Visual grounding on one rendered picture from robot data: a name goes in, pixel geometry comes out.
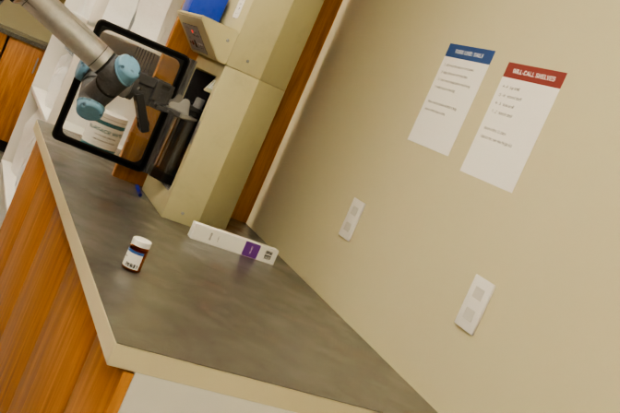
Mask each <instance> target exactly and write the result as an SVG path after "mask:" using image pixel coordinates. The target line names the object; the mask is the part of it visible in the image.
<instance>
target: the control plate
mask: <svg viewBox="0 0 620 413"><path fill-rule="evenodd" d="M183 25H184V27H185V32H186V34H187V37H188V39H189V41H194V40H195V41H196V43H198V44H200V45H201V44H202V46H200V45H199V46H197V47H198V48H197V47H196V45H193V43H191V42H190V43H191V46H192V49H194V50H197V51H199V52H202V53H205V54H208V53H207V51H206V48H205V46H204V43H203V41H202V39H201V36H200V33H199V31H198V28H197V27H196V26H193V25H189V24H186V23H184V22H183ZM192 31H193V32H194V33H193V32H192ZM196 33H197V34H196ZM194 43H195V42H194Z"/></svg>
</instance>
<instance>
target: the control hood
mask: <svg viewBox="0 0 620 413"><path fill-rule="evenodd" d="M177 15H178V17H179V19H180V21H181V24H182V27H183V29H184V32H185V27H184V25H183V22H184V23H186V24H189V25H193V26H196V27H197V28H198V31H199V33H200V36H201V39H202V41H203V43H204V46H205V48H206V51H207V53H208V54H205V53H202V52H199V51H197V50H194V49H192V46H191V43H190V41H189V39H188V37H187V34H186V32H185V36H186V38H187V40H188V43H189V45H190V48H191V50H192V51H193V52H195V53H199V54H201V55H204V56H206V57H207V58H210V59H212V60H214V61H217V62H219V63H222V64H224V65H225V64H226V63H227V60H228V58H229V56H230V53H231V51H232V49H233V46H234V44H235V41H236V39H237V37H238V34H239V33H238V31H237V30H235V29H231V28H229V27H227V26H225V25H223V24H220V23H219V22H217V21H215V20H213V19H211V18H207V17H205V16H203V15H199V14H195V13H191V12H187V11H184V10H180V9H179V10H177Z"/></svg>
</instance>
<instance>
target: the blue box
mask: <svg viewBox="0 0 620 413"><path fill-rule="evenodd" d="M228 1H229V0H185V2H184V5H183V7H182V10H184V11H187V12H191V13H195V14H199V15H203V16H205V17H207V18H211V19H213V20H215V21H217V22H220V20H221V16H222V14H223V11H224V9H225V7H226V5H227V3H228Z"/></svg>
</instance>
